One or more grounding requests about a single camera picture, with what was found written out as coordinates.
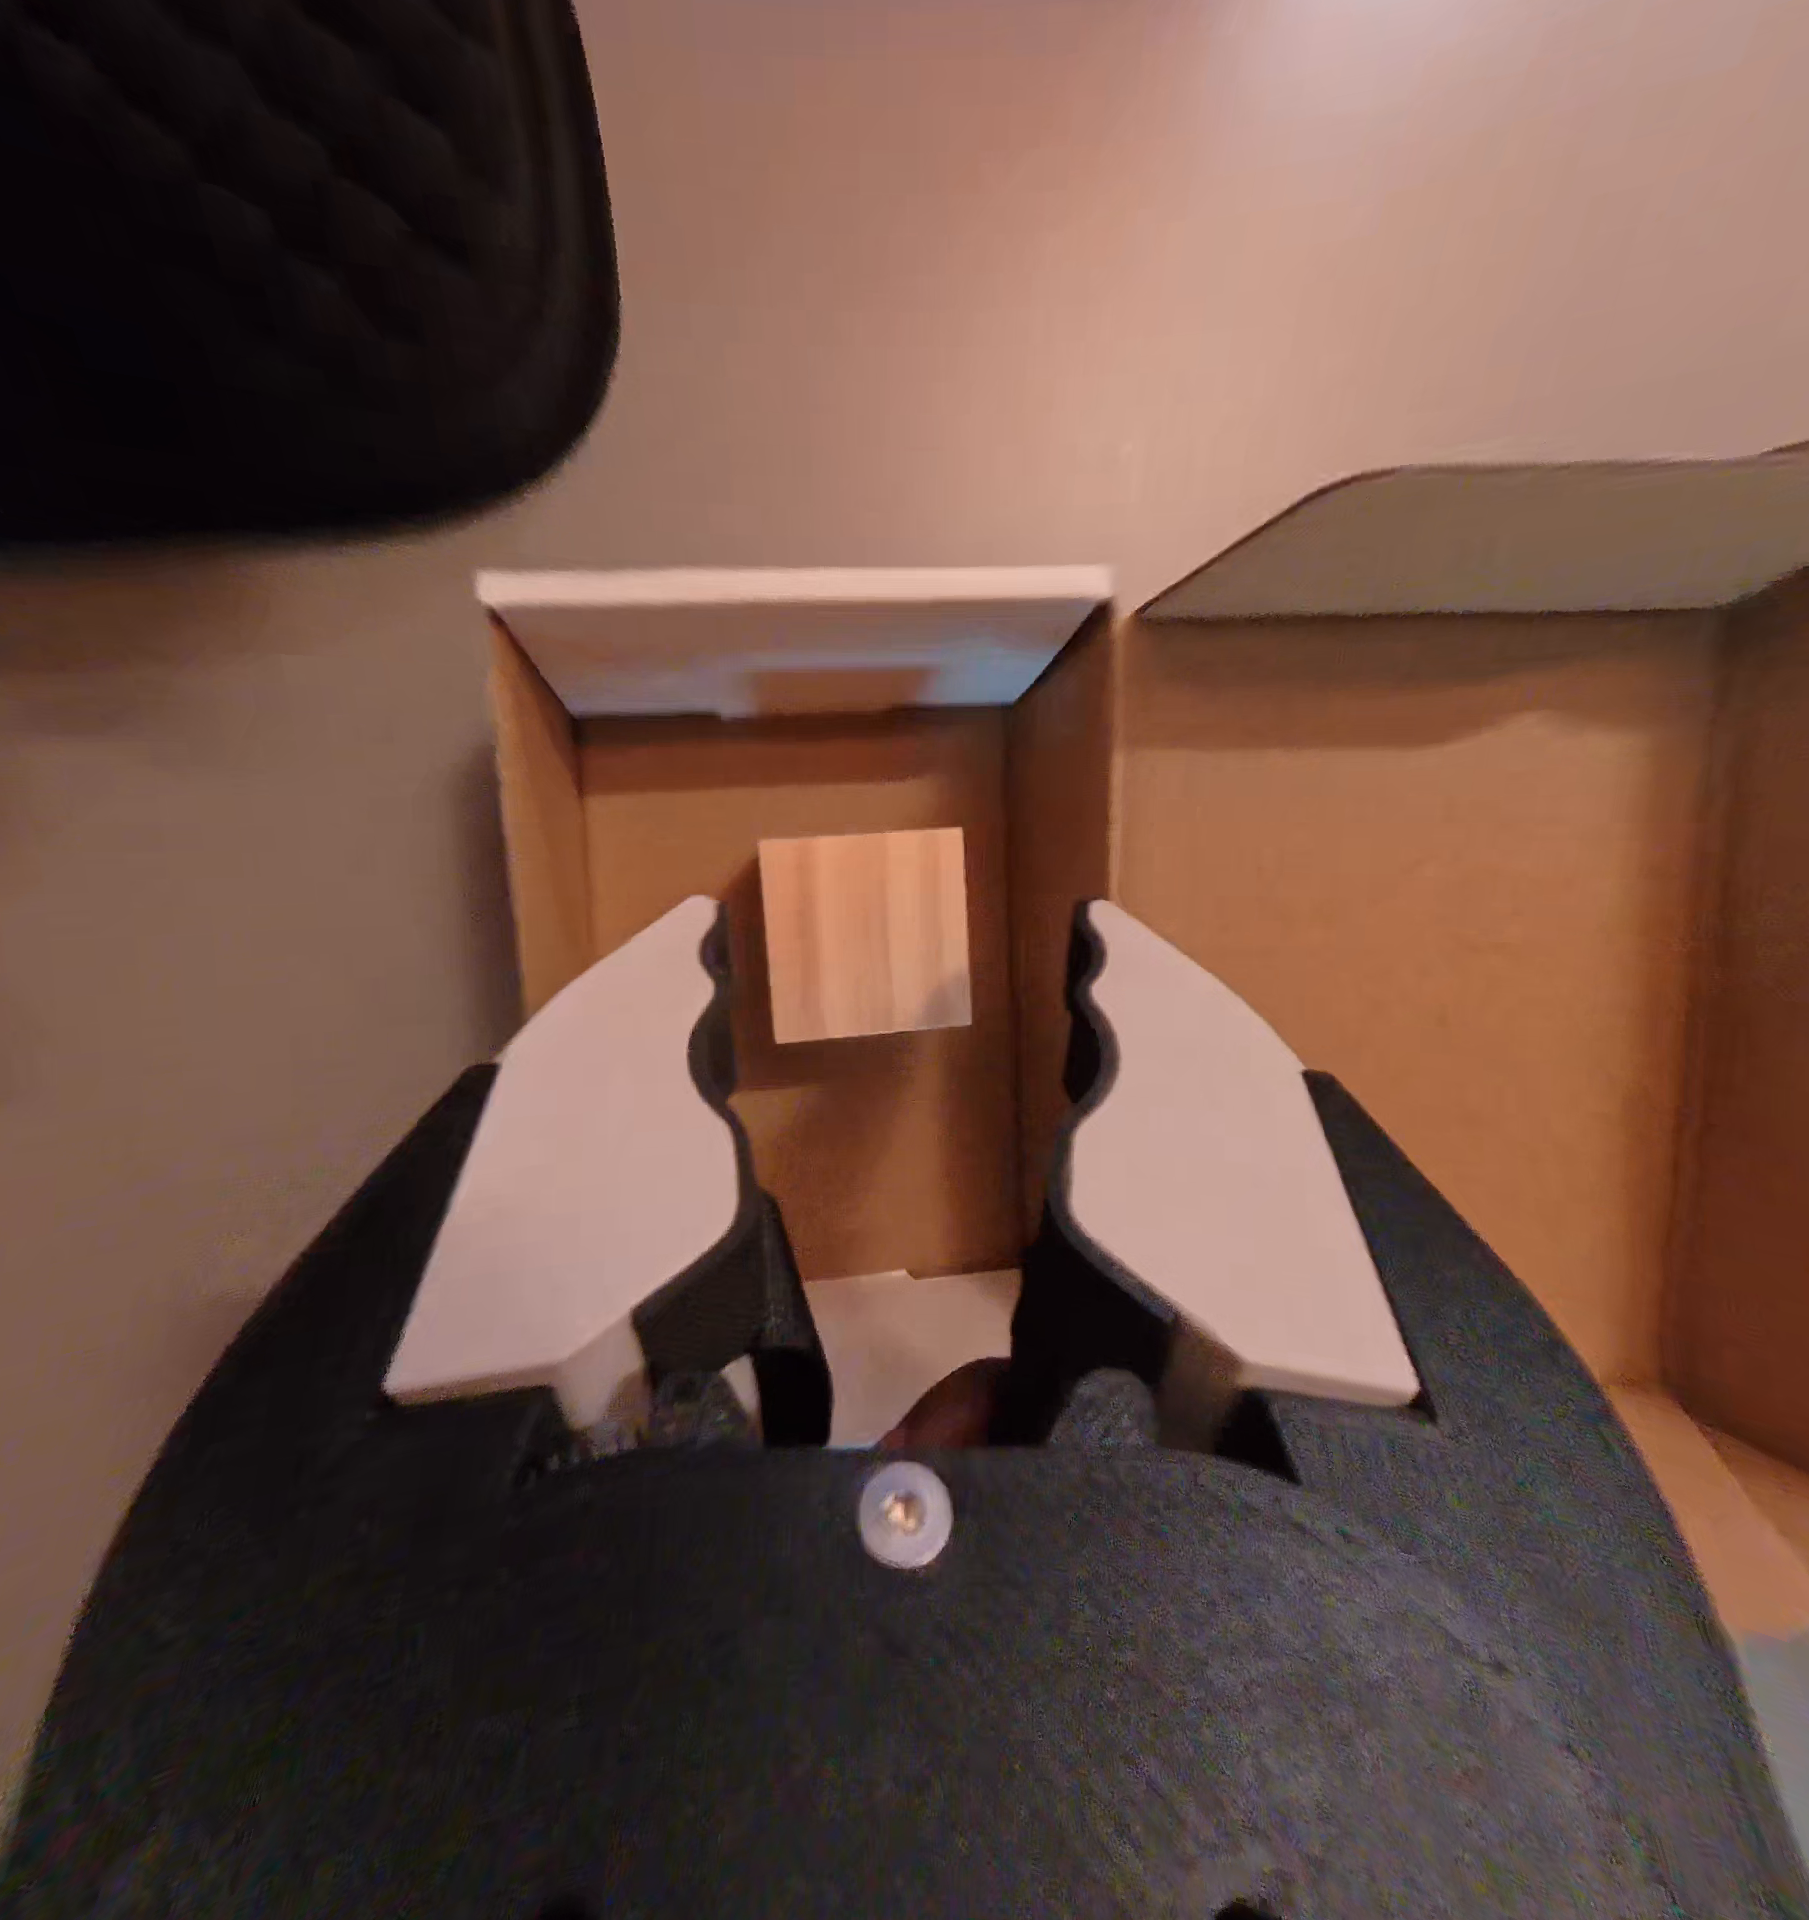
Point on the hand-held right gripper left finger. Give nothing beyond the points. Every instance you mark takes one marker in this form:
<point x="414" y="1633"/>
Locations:
<point x="575" y="1198"/>

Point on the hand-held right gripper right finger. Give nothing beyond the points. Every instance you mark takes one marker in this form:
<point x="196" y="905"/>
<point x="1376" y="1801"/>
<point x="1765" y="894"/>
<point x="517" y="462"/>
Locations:
<point x="1238" y="1198"/>

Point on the white cardboard mailer box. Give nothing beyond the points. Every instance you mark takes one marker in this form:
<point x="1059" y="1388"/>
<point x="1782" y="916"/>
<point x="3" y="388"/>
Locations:
<point x="1369" y="903"/>

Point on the light wooden cube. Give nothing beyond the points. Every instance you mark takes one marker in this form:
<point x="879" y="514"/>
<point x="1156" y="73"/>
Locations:
<point x="865" y="937"/>

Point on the person's right hand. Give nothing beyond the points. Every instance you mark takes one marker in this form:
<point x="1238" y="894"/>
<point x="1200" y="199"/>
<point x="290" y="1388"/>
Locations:
<point x="953" y="1410"/>

